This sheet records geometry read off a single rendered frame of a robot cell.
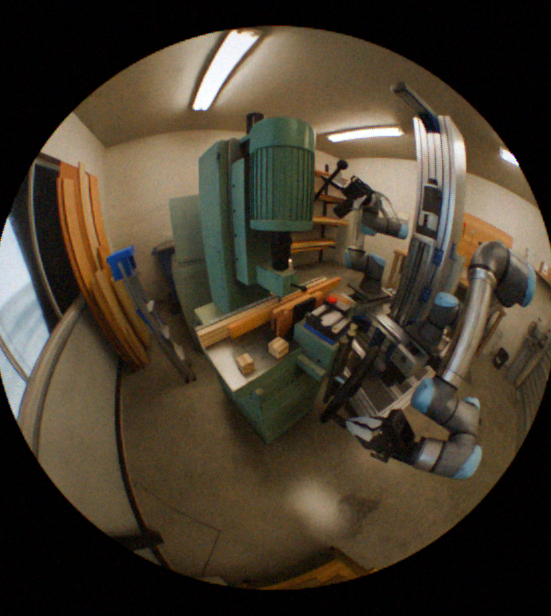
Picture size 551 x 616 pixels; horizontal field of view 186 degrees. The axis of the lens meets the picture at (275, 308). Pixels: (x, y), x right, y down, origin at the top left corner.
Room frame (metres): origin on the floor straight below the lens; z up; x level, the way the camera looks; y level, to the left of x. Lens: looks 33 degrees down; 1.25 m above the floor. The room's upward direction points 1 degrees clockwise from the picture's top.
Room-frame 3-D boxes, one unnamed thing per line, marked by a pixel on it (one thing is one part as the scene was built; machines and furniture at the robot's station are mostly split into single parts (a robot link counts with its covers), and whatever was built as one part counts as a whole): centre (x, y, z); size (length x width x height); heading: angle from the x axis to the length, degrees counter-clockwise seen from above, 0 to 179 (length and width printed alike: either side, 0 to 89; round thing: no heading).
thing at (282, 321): (0.46, -0.10, 0.93); 0.25 x 0.01 x 0.07; 131
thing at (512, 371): (-0.13, -4.00, 0.57); 0.47 x 0.37 x 1.14; 33
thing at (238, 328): (0.56, -0.09, 0.92); 0.60 x 0.02 x 0.04; 131
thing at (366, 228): (0.69, -0.42, 1.24); 0.11 x 0.08 x 0.11; 70
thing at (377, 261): (0.90, -0.61, 0.98); 0.13 x 0.12 x 0.14; 70
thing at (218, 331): (0.52, -0.01, 0.93); 0.60 x 0.02 x 0.05; 131
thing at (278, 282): (0.51, 0.00, 1.03); 0.14 x 0.07 x 0.09; 41
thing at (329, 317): (0.36, -0.16, 0.99); 0.13 x 0.11 x 0.06; 131
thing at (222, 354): (0.42, -0.10, 0.87); 0.61 x 0.30 x 0.06; 131
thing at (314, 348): (0.36, -0.15, 0.92); 0.15 x 0.13 x 0.09; 131
